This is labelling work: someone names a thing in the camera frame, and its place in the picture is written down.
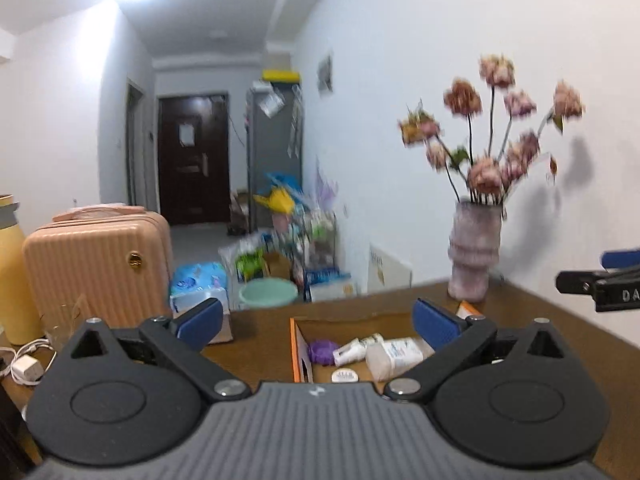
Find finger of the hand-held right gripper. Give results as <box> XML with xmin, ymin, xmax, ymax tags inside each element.
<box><xmin>556</xmin><ymin>270</ymin><xmax>608</xmax><ymax>296</ymax></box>
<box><xmin>601</xmin><ymin>247</ymin><xmax>640</xmax><ymax>271</ymax></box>

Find yellow box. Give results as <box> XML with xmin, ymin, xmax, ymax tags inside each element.
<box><xmin>262</xmin><ymin>67</ymin><xmax>303</xmax><ymax>83</ymax></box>

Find small brown cardboard box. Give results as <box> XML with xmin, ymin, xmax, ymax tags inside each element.
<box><xmin>262</xmin><ymin>251</ymin><xmax>294</xmax><ymax>281</ymax></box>

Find yellow plastic watering can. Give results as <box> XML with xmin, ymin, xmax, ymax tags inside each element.
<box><xmin>252</xmin><ymin>187</ymin><xmax>296</xmax><ymax>214</ymax></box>

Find blue white package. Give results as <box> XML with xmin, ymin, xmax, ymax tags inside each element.
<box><xmin>303</xmin><ymin>268</ymin><xmax>359</xmax><ymax>304</ymax></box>

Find yellow thermos bottle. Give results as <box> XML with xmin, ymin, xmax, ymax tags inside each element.
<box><xmin>0</xmin><ymin>193</ymin><xmax>44</xmax><ymax>346</ymax></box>

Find framed wall picture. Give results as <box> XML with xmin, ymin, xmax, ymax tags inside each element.
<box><xmin>317</xmin><ymin>52</ymin><xmax>335</xmax><ymax>97</ymax></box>

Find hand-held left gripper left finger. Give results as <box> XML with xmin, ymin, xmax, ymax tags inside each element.
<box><xmin>60</xmin><ymin>298</ymin><xmax>252</xmax><ymax>402</ymax></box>

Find grey side door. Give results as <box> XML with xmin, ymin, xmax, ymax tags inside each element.
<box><xmin>124</xmin><ymin>79</ymin><xmax>151</xmax><ymax>209</ymax></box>

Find grey refrigerator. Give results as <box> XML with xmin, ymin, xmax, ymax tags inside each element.
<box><xmin>244</xmin><ymin>80</ymin><xmax>305</xmax><ymax>237</ymax></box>

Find wire storage rack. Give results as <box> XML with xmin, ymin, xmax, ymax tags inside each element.
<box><xmin>294</xmin><ymin>209</ymin><xmax>339</xmax><ymax>272</ymax></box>

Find white translucent plastic container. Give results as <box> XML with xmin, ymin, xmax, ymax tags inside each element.
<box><xmin>364</xmin><ymin>337</ymin><xmax>427</xmax><ymax>382</ymax></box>

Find paper sheet on refrigerator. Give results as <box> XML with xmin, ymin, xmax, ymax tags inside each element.
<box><xmin>258</xmin><ymin>90</ymin><xmax>286</xmax><ymax>119</ymax></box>

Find green white plastic packet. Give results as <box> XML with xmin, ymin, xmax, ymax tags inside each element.
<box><xmin>219</xmin><ymin>234</ymin><xmax>276</xmax><ymax>282</ymax></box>

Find white folded umbrella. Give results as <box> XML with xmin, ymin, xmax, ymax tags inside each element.
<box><xmin>287</xmin><ymin>91</ymin><xmax>305</xmax><ymax>158</ymax></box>

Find dark brown entrance door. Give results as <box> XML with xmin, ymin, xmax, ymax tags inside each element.
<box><xmin>157</xmin><ymin>92</ymin><xmax>232</xmax><ymax>226</ymax></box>

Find clear glass cup with straw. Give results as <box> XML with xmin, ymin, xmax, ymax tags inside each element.
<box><xmin>42</xmin><ymin>294</ymin><xmax>94</xmax><ymax>354</ymax></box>

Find dried pink roses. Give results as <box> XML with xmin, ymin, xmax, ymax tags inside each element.
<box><xmin>397</xmin><ymin>53</ymin><xmax>586</xmax><ymax>222</ymax></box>

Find purple decorative plant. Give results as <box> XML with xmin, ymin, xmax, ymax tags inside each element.
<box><xmin>313</xmin><ymin>159</ymin><xmax>339</xmax><ymax>212</ymax></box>

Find red cardboard box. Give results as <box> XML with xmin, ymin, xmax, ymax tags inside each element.
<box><xmin>289</xmin><ymin>301</ymin><xmax>486</xmax><ymax>386</ymax></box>

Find purple round case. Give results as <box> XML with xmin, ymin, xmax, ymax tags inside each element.
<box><xmin>307</xmin><ymin>339</ymin><xmax>337</xmax><ymax>366</ymax></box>

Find blue plastic bag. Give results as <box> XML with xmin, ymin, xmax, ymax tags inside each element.
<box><xmin>264</xmin><ymin>172</ymin><xmax>304</xmax><ymax>197</ymax></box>

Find white flat panel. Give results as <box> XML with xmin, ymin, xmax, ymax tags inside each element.
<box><xmin>368</xmin><ymin>242</ymin><xmax>414</xmax><ymax>294</ymax></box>

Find white charger with cable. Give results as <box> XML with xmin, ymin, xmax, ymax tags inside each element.
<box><xmin>0</xmin><ymin>337</ymin><xmax>57</xmax><ymax>387</ymax></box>

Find pink ribbed suitcase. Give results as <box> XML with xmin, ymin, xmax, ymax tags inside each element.
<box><xmin>22</xmin><ymin>202</ymin><xmax>175</xmax><ymax>357</ymax></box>

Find white nasal spray bottle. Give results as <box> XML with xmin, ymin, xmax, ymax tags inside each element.
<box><xmin>332</xmin><ymin>334</ymin><xmax>387</xmax><ymax>367</ymax></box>

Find pink textured vase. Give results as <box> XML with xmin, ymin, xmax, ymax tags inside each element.
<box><xmin>447</xmin><ymin>199</ymin><xmax>504</xmax><ymax>304</ymax></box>

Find green plastic basin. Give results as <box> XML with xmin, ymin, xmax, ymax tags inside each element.
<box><xmin>238</xmin><ymin>278</ymin><xmax>297</xmax><ymax>310</ymax></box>

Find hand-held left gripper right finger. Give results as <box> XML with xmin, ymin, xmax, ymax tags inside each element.
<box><xmin>383</xmin><ymin>298</ymin><xmax>587</xmax><ymax>404</ymax></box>

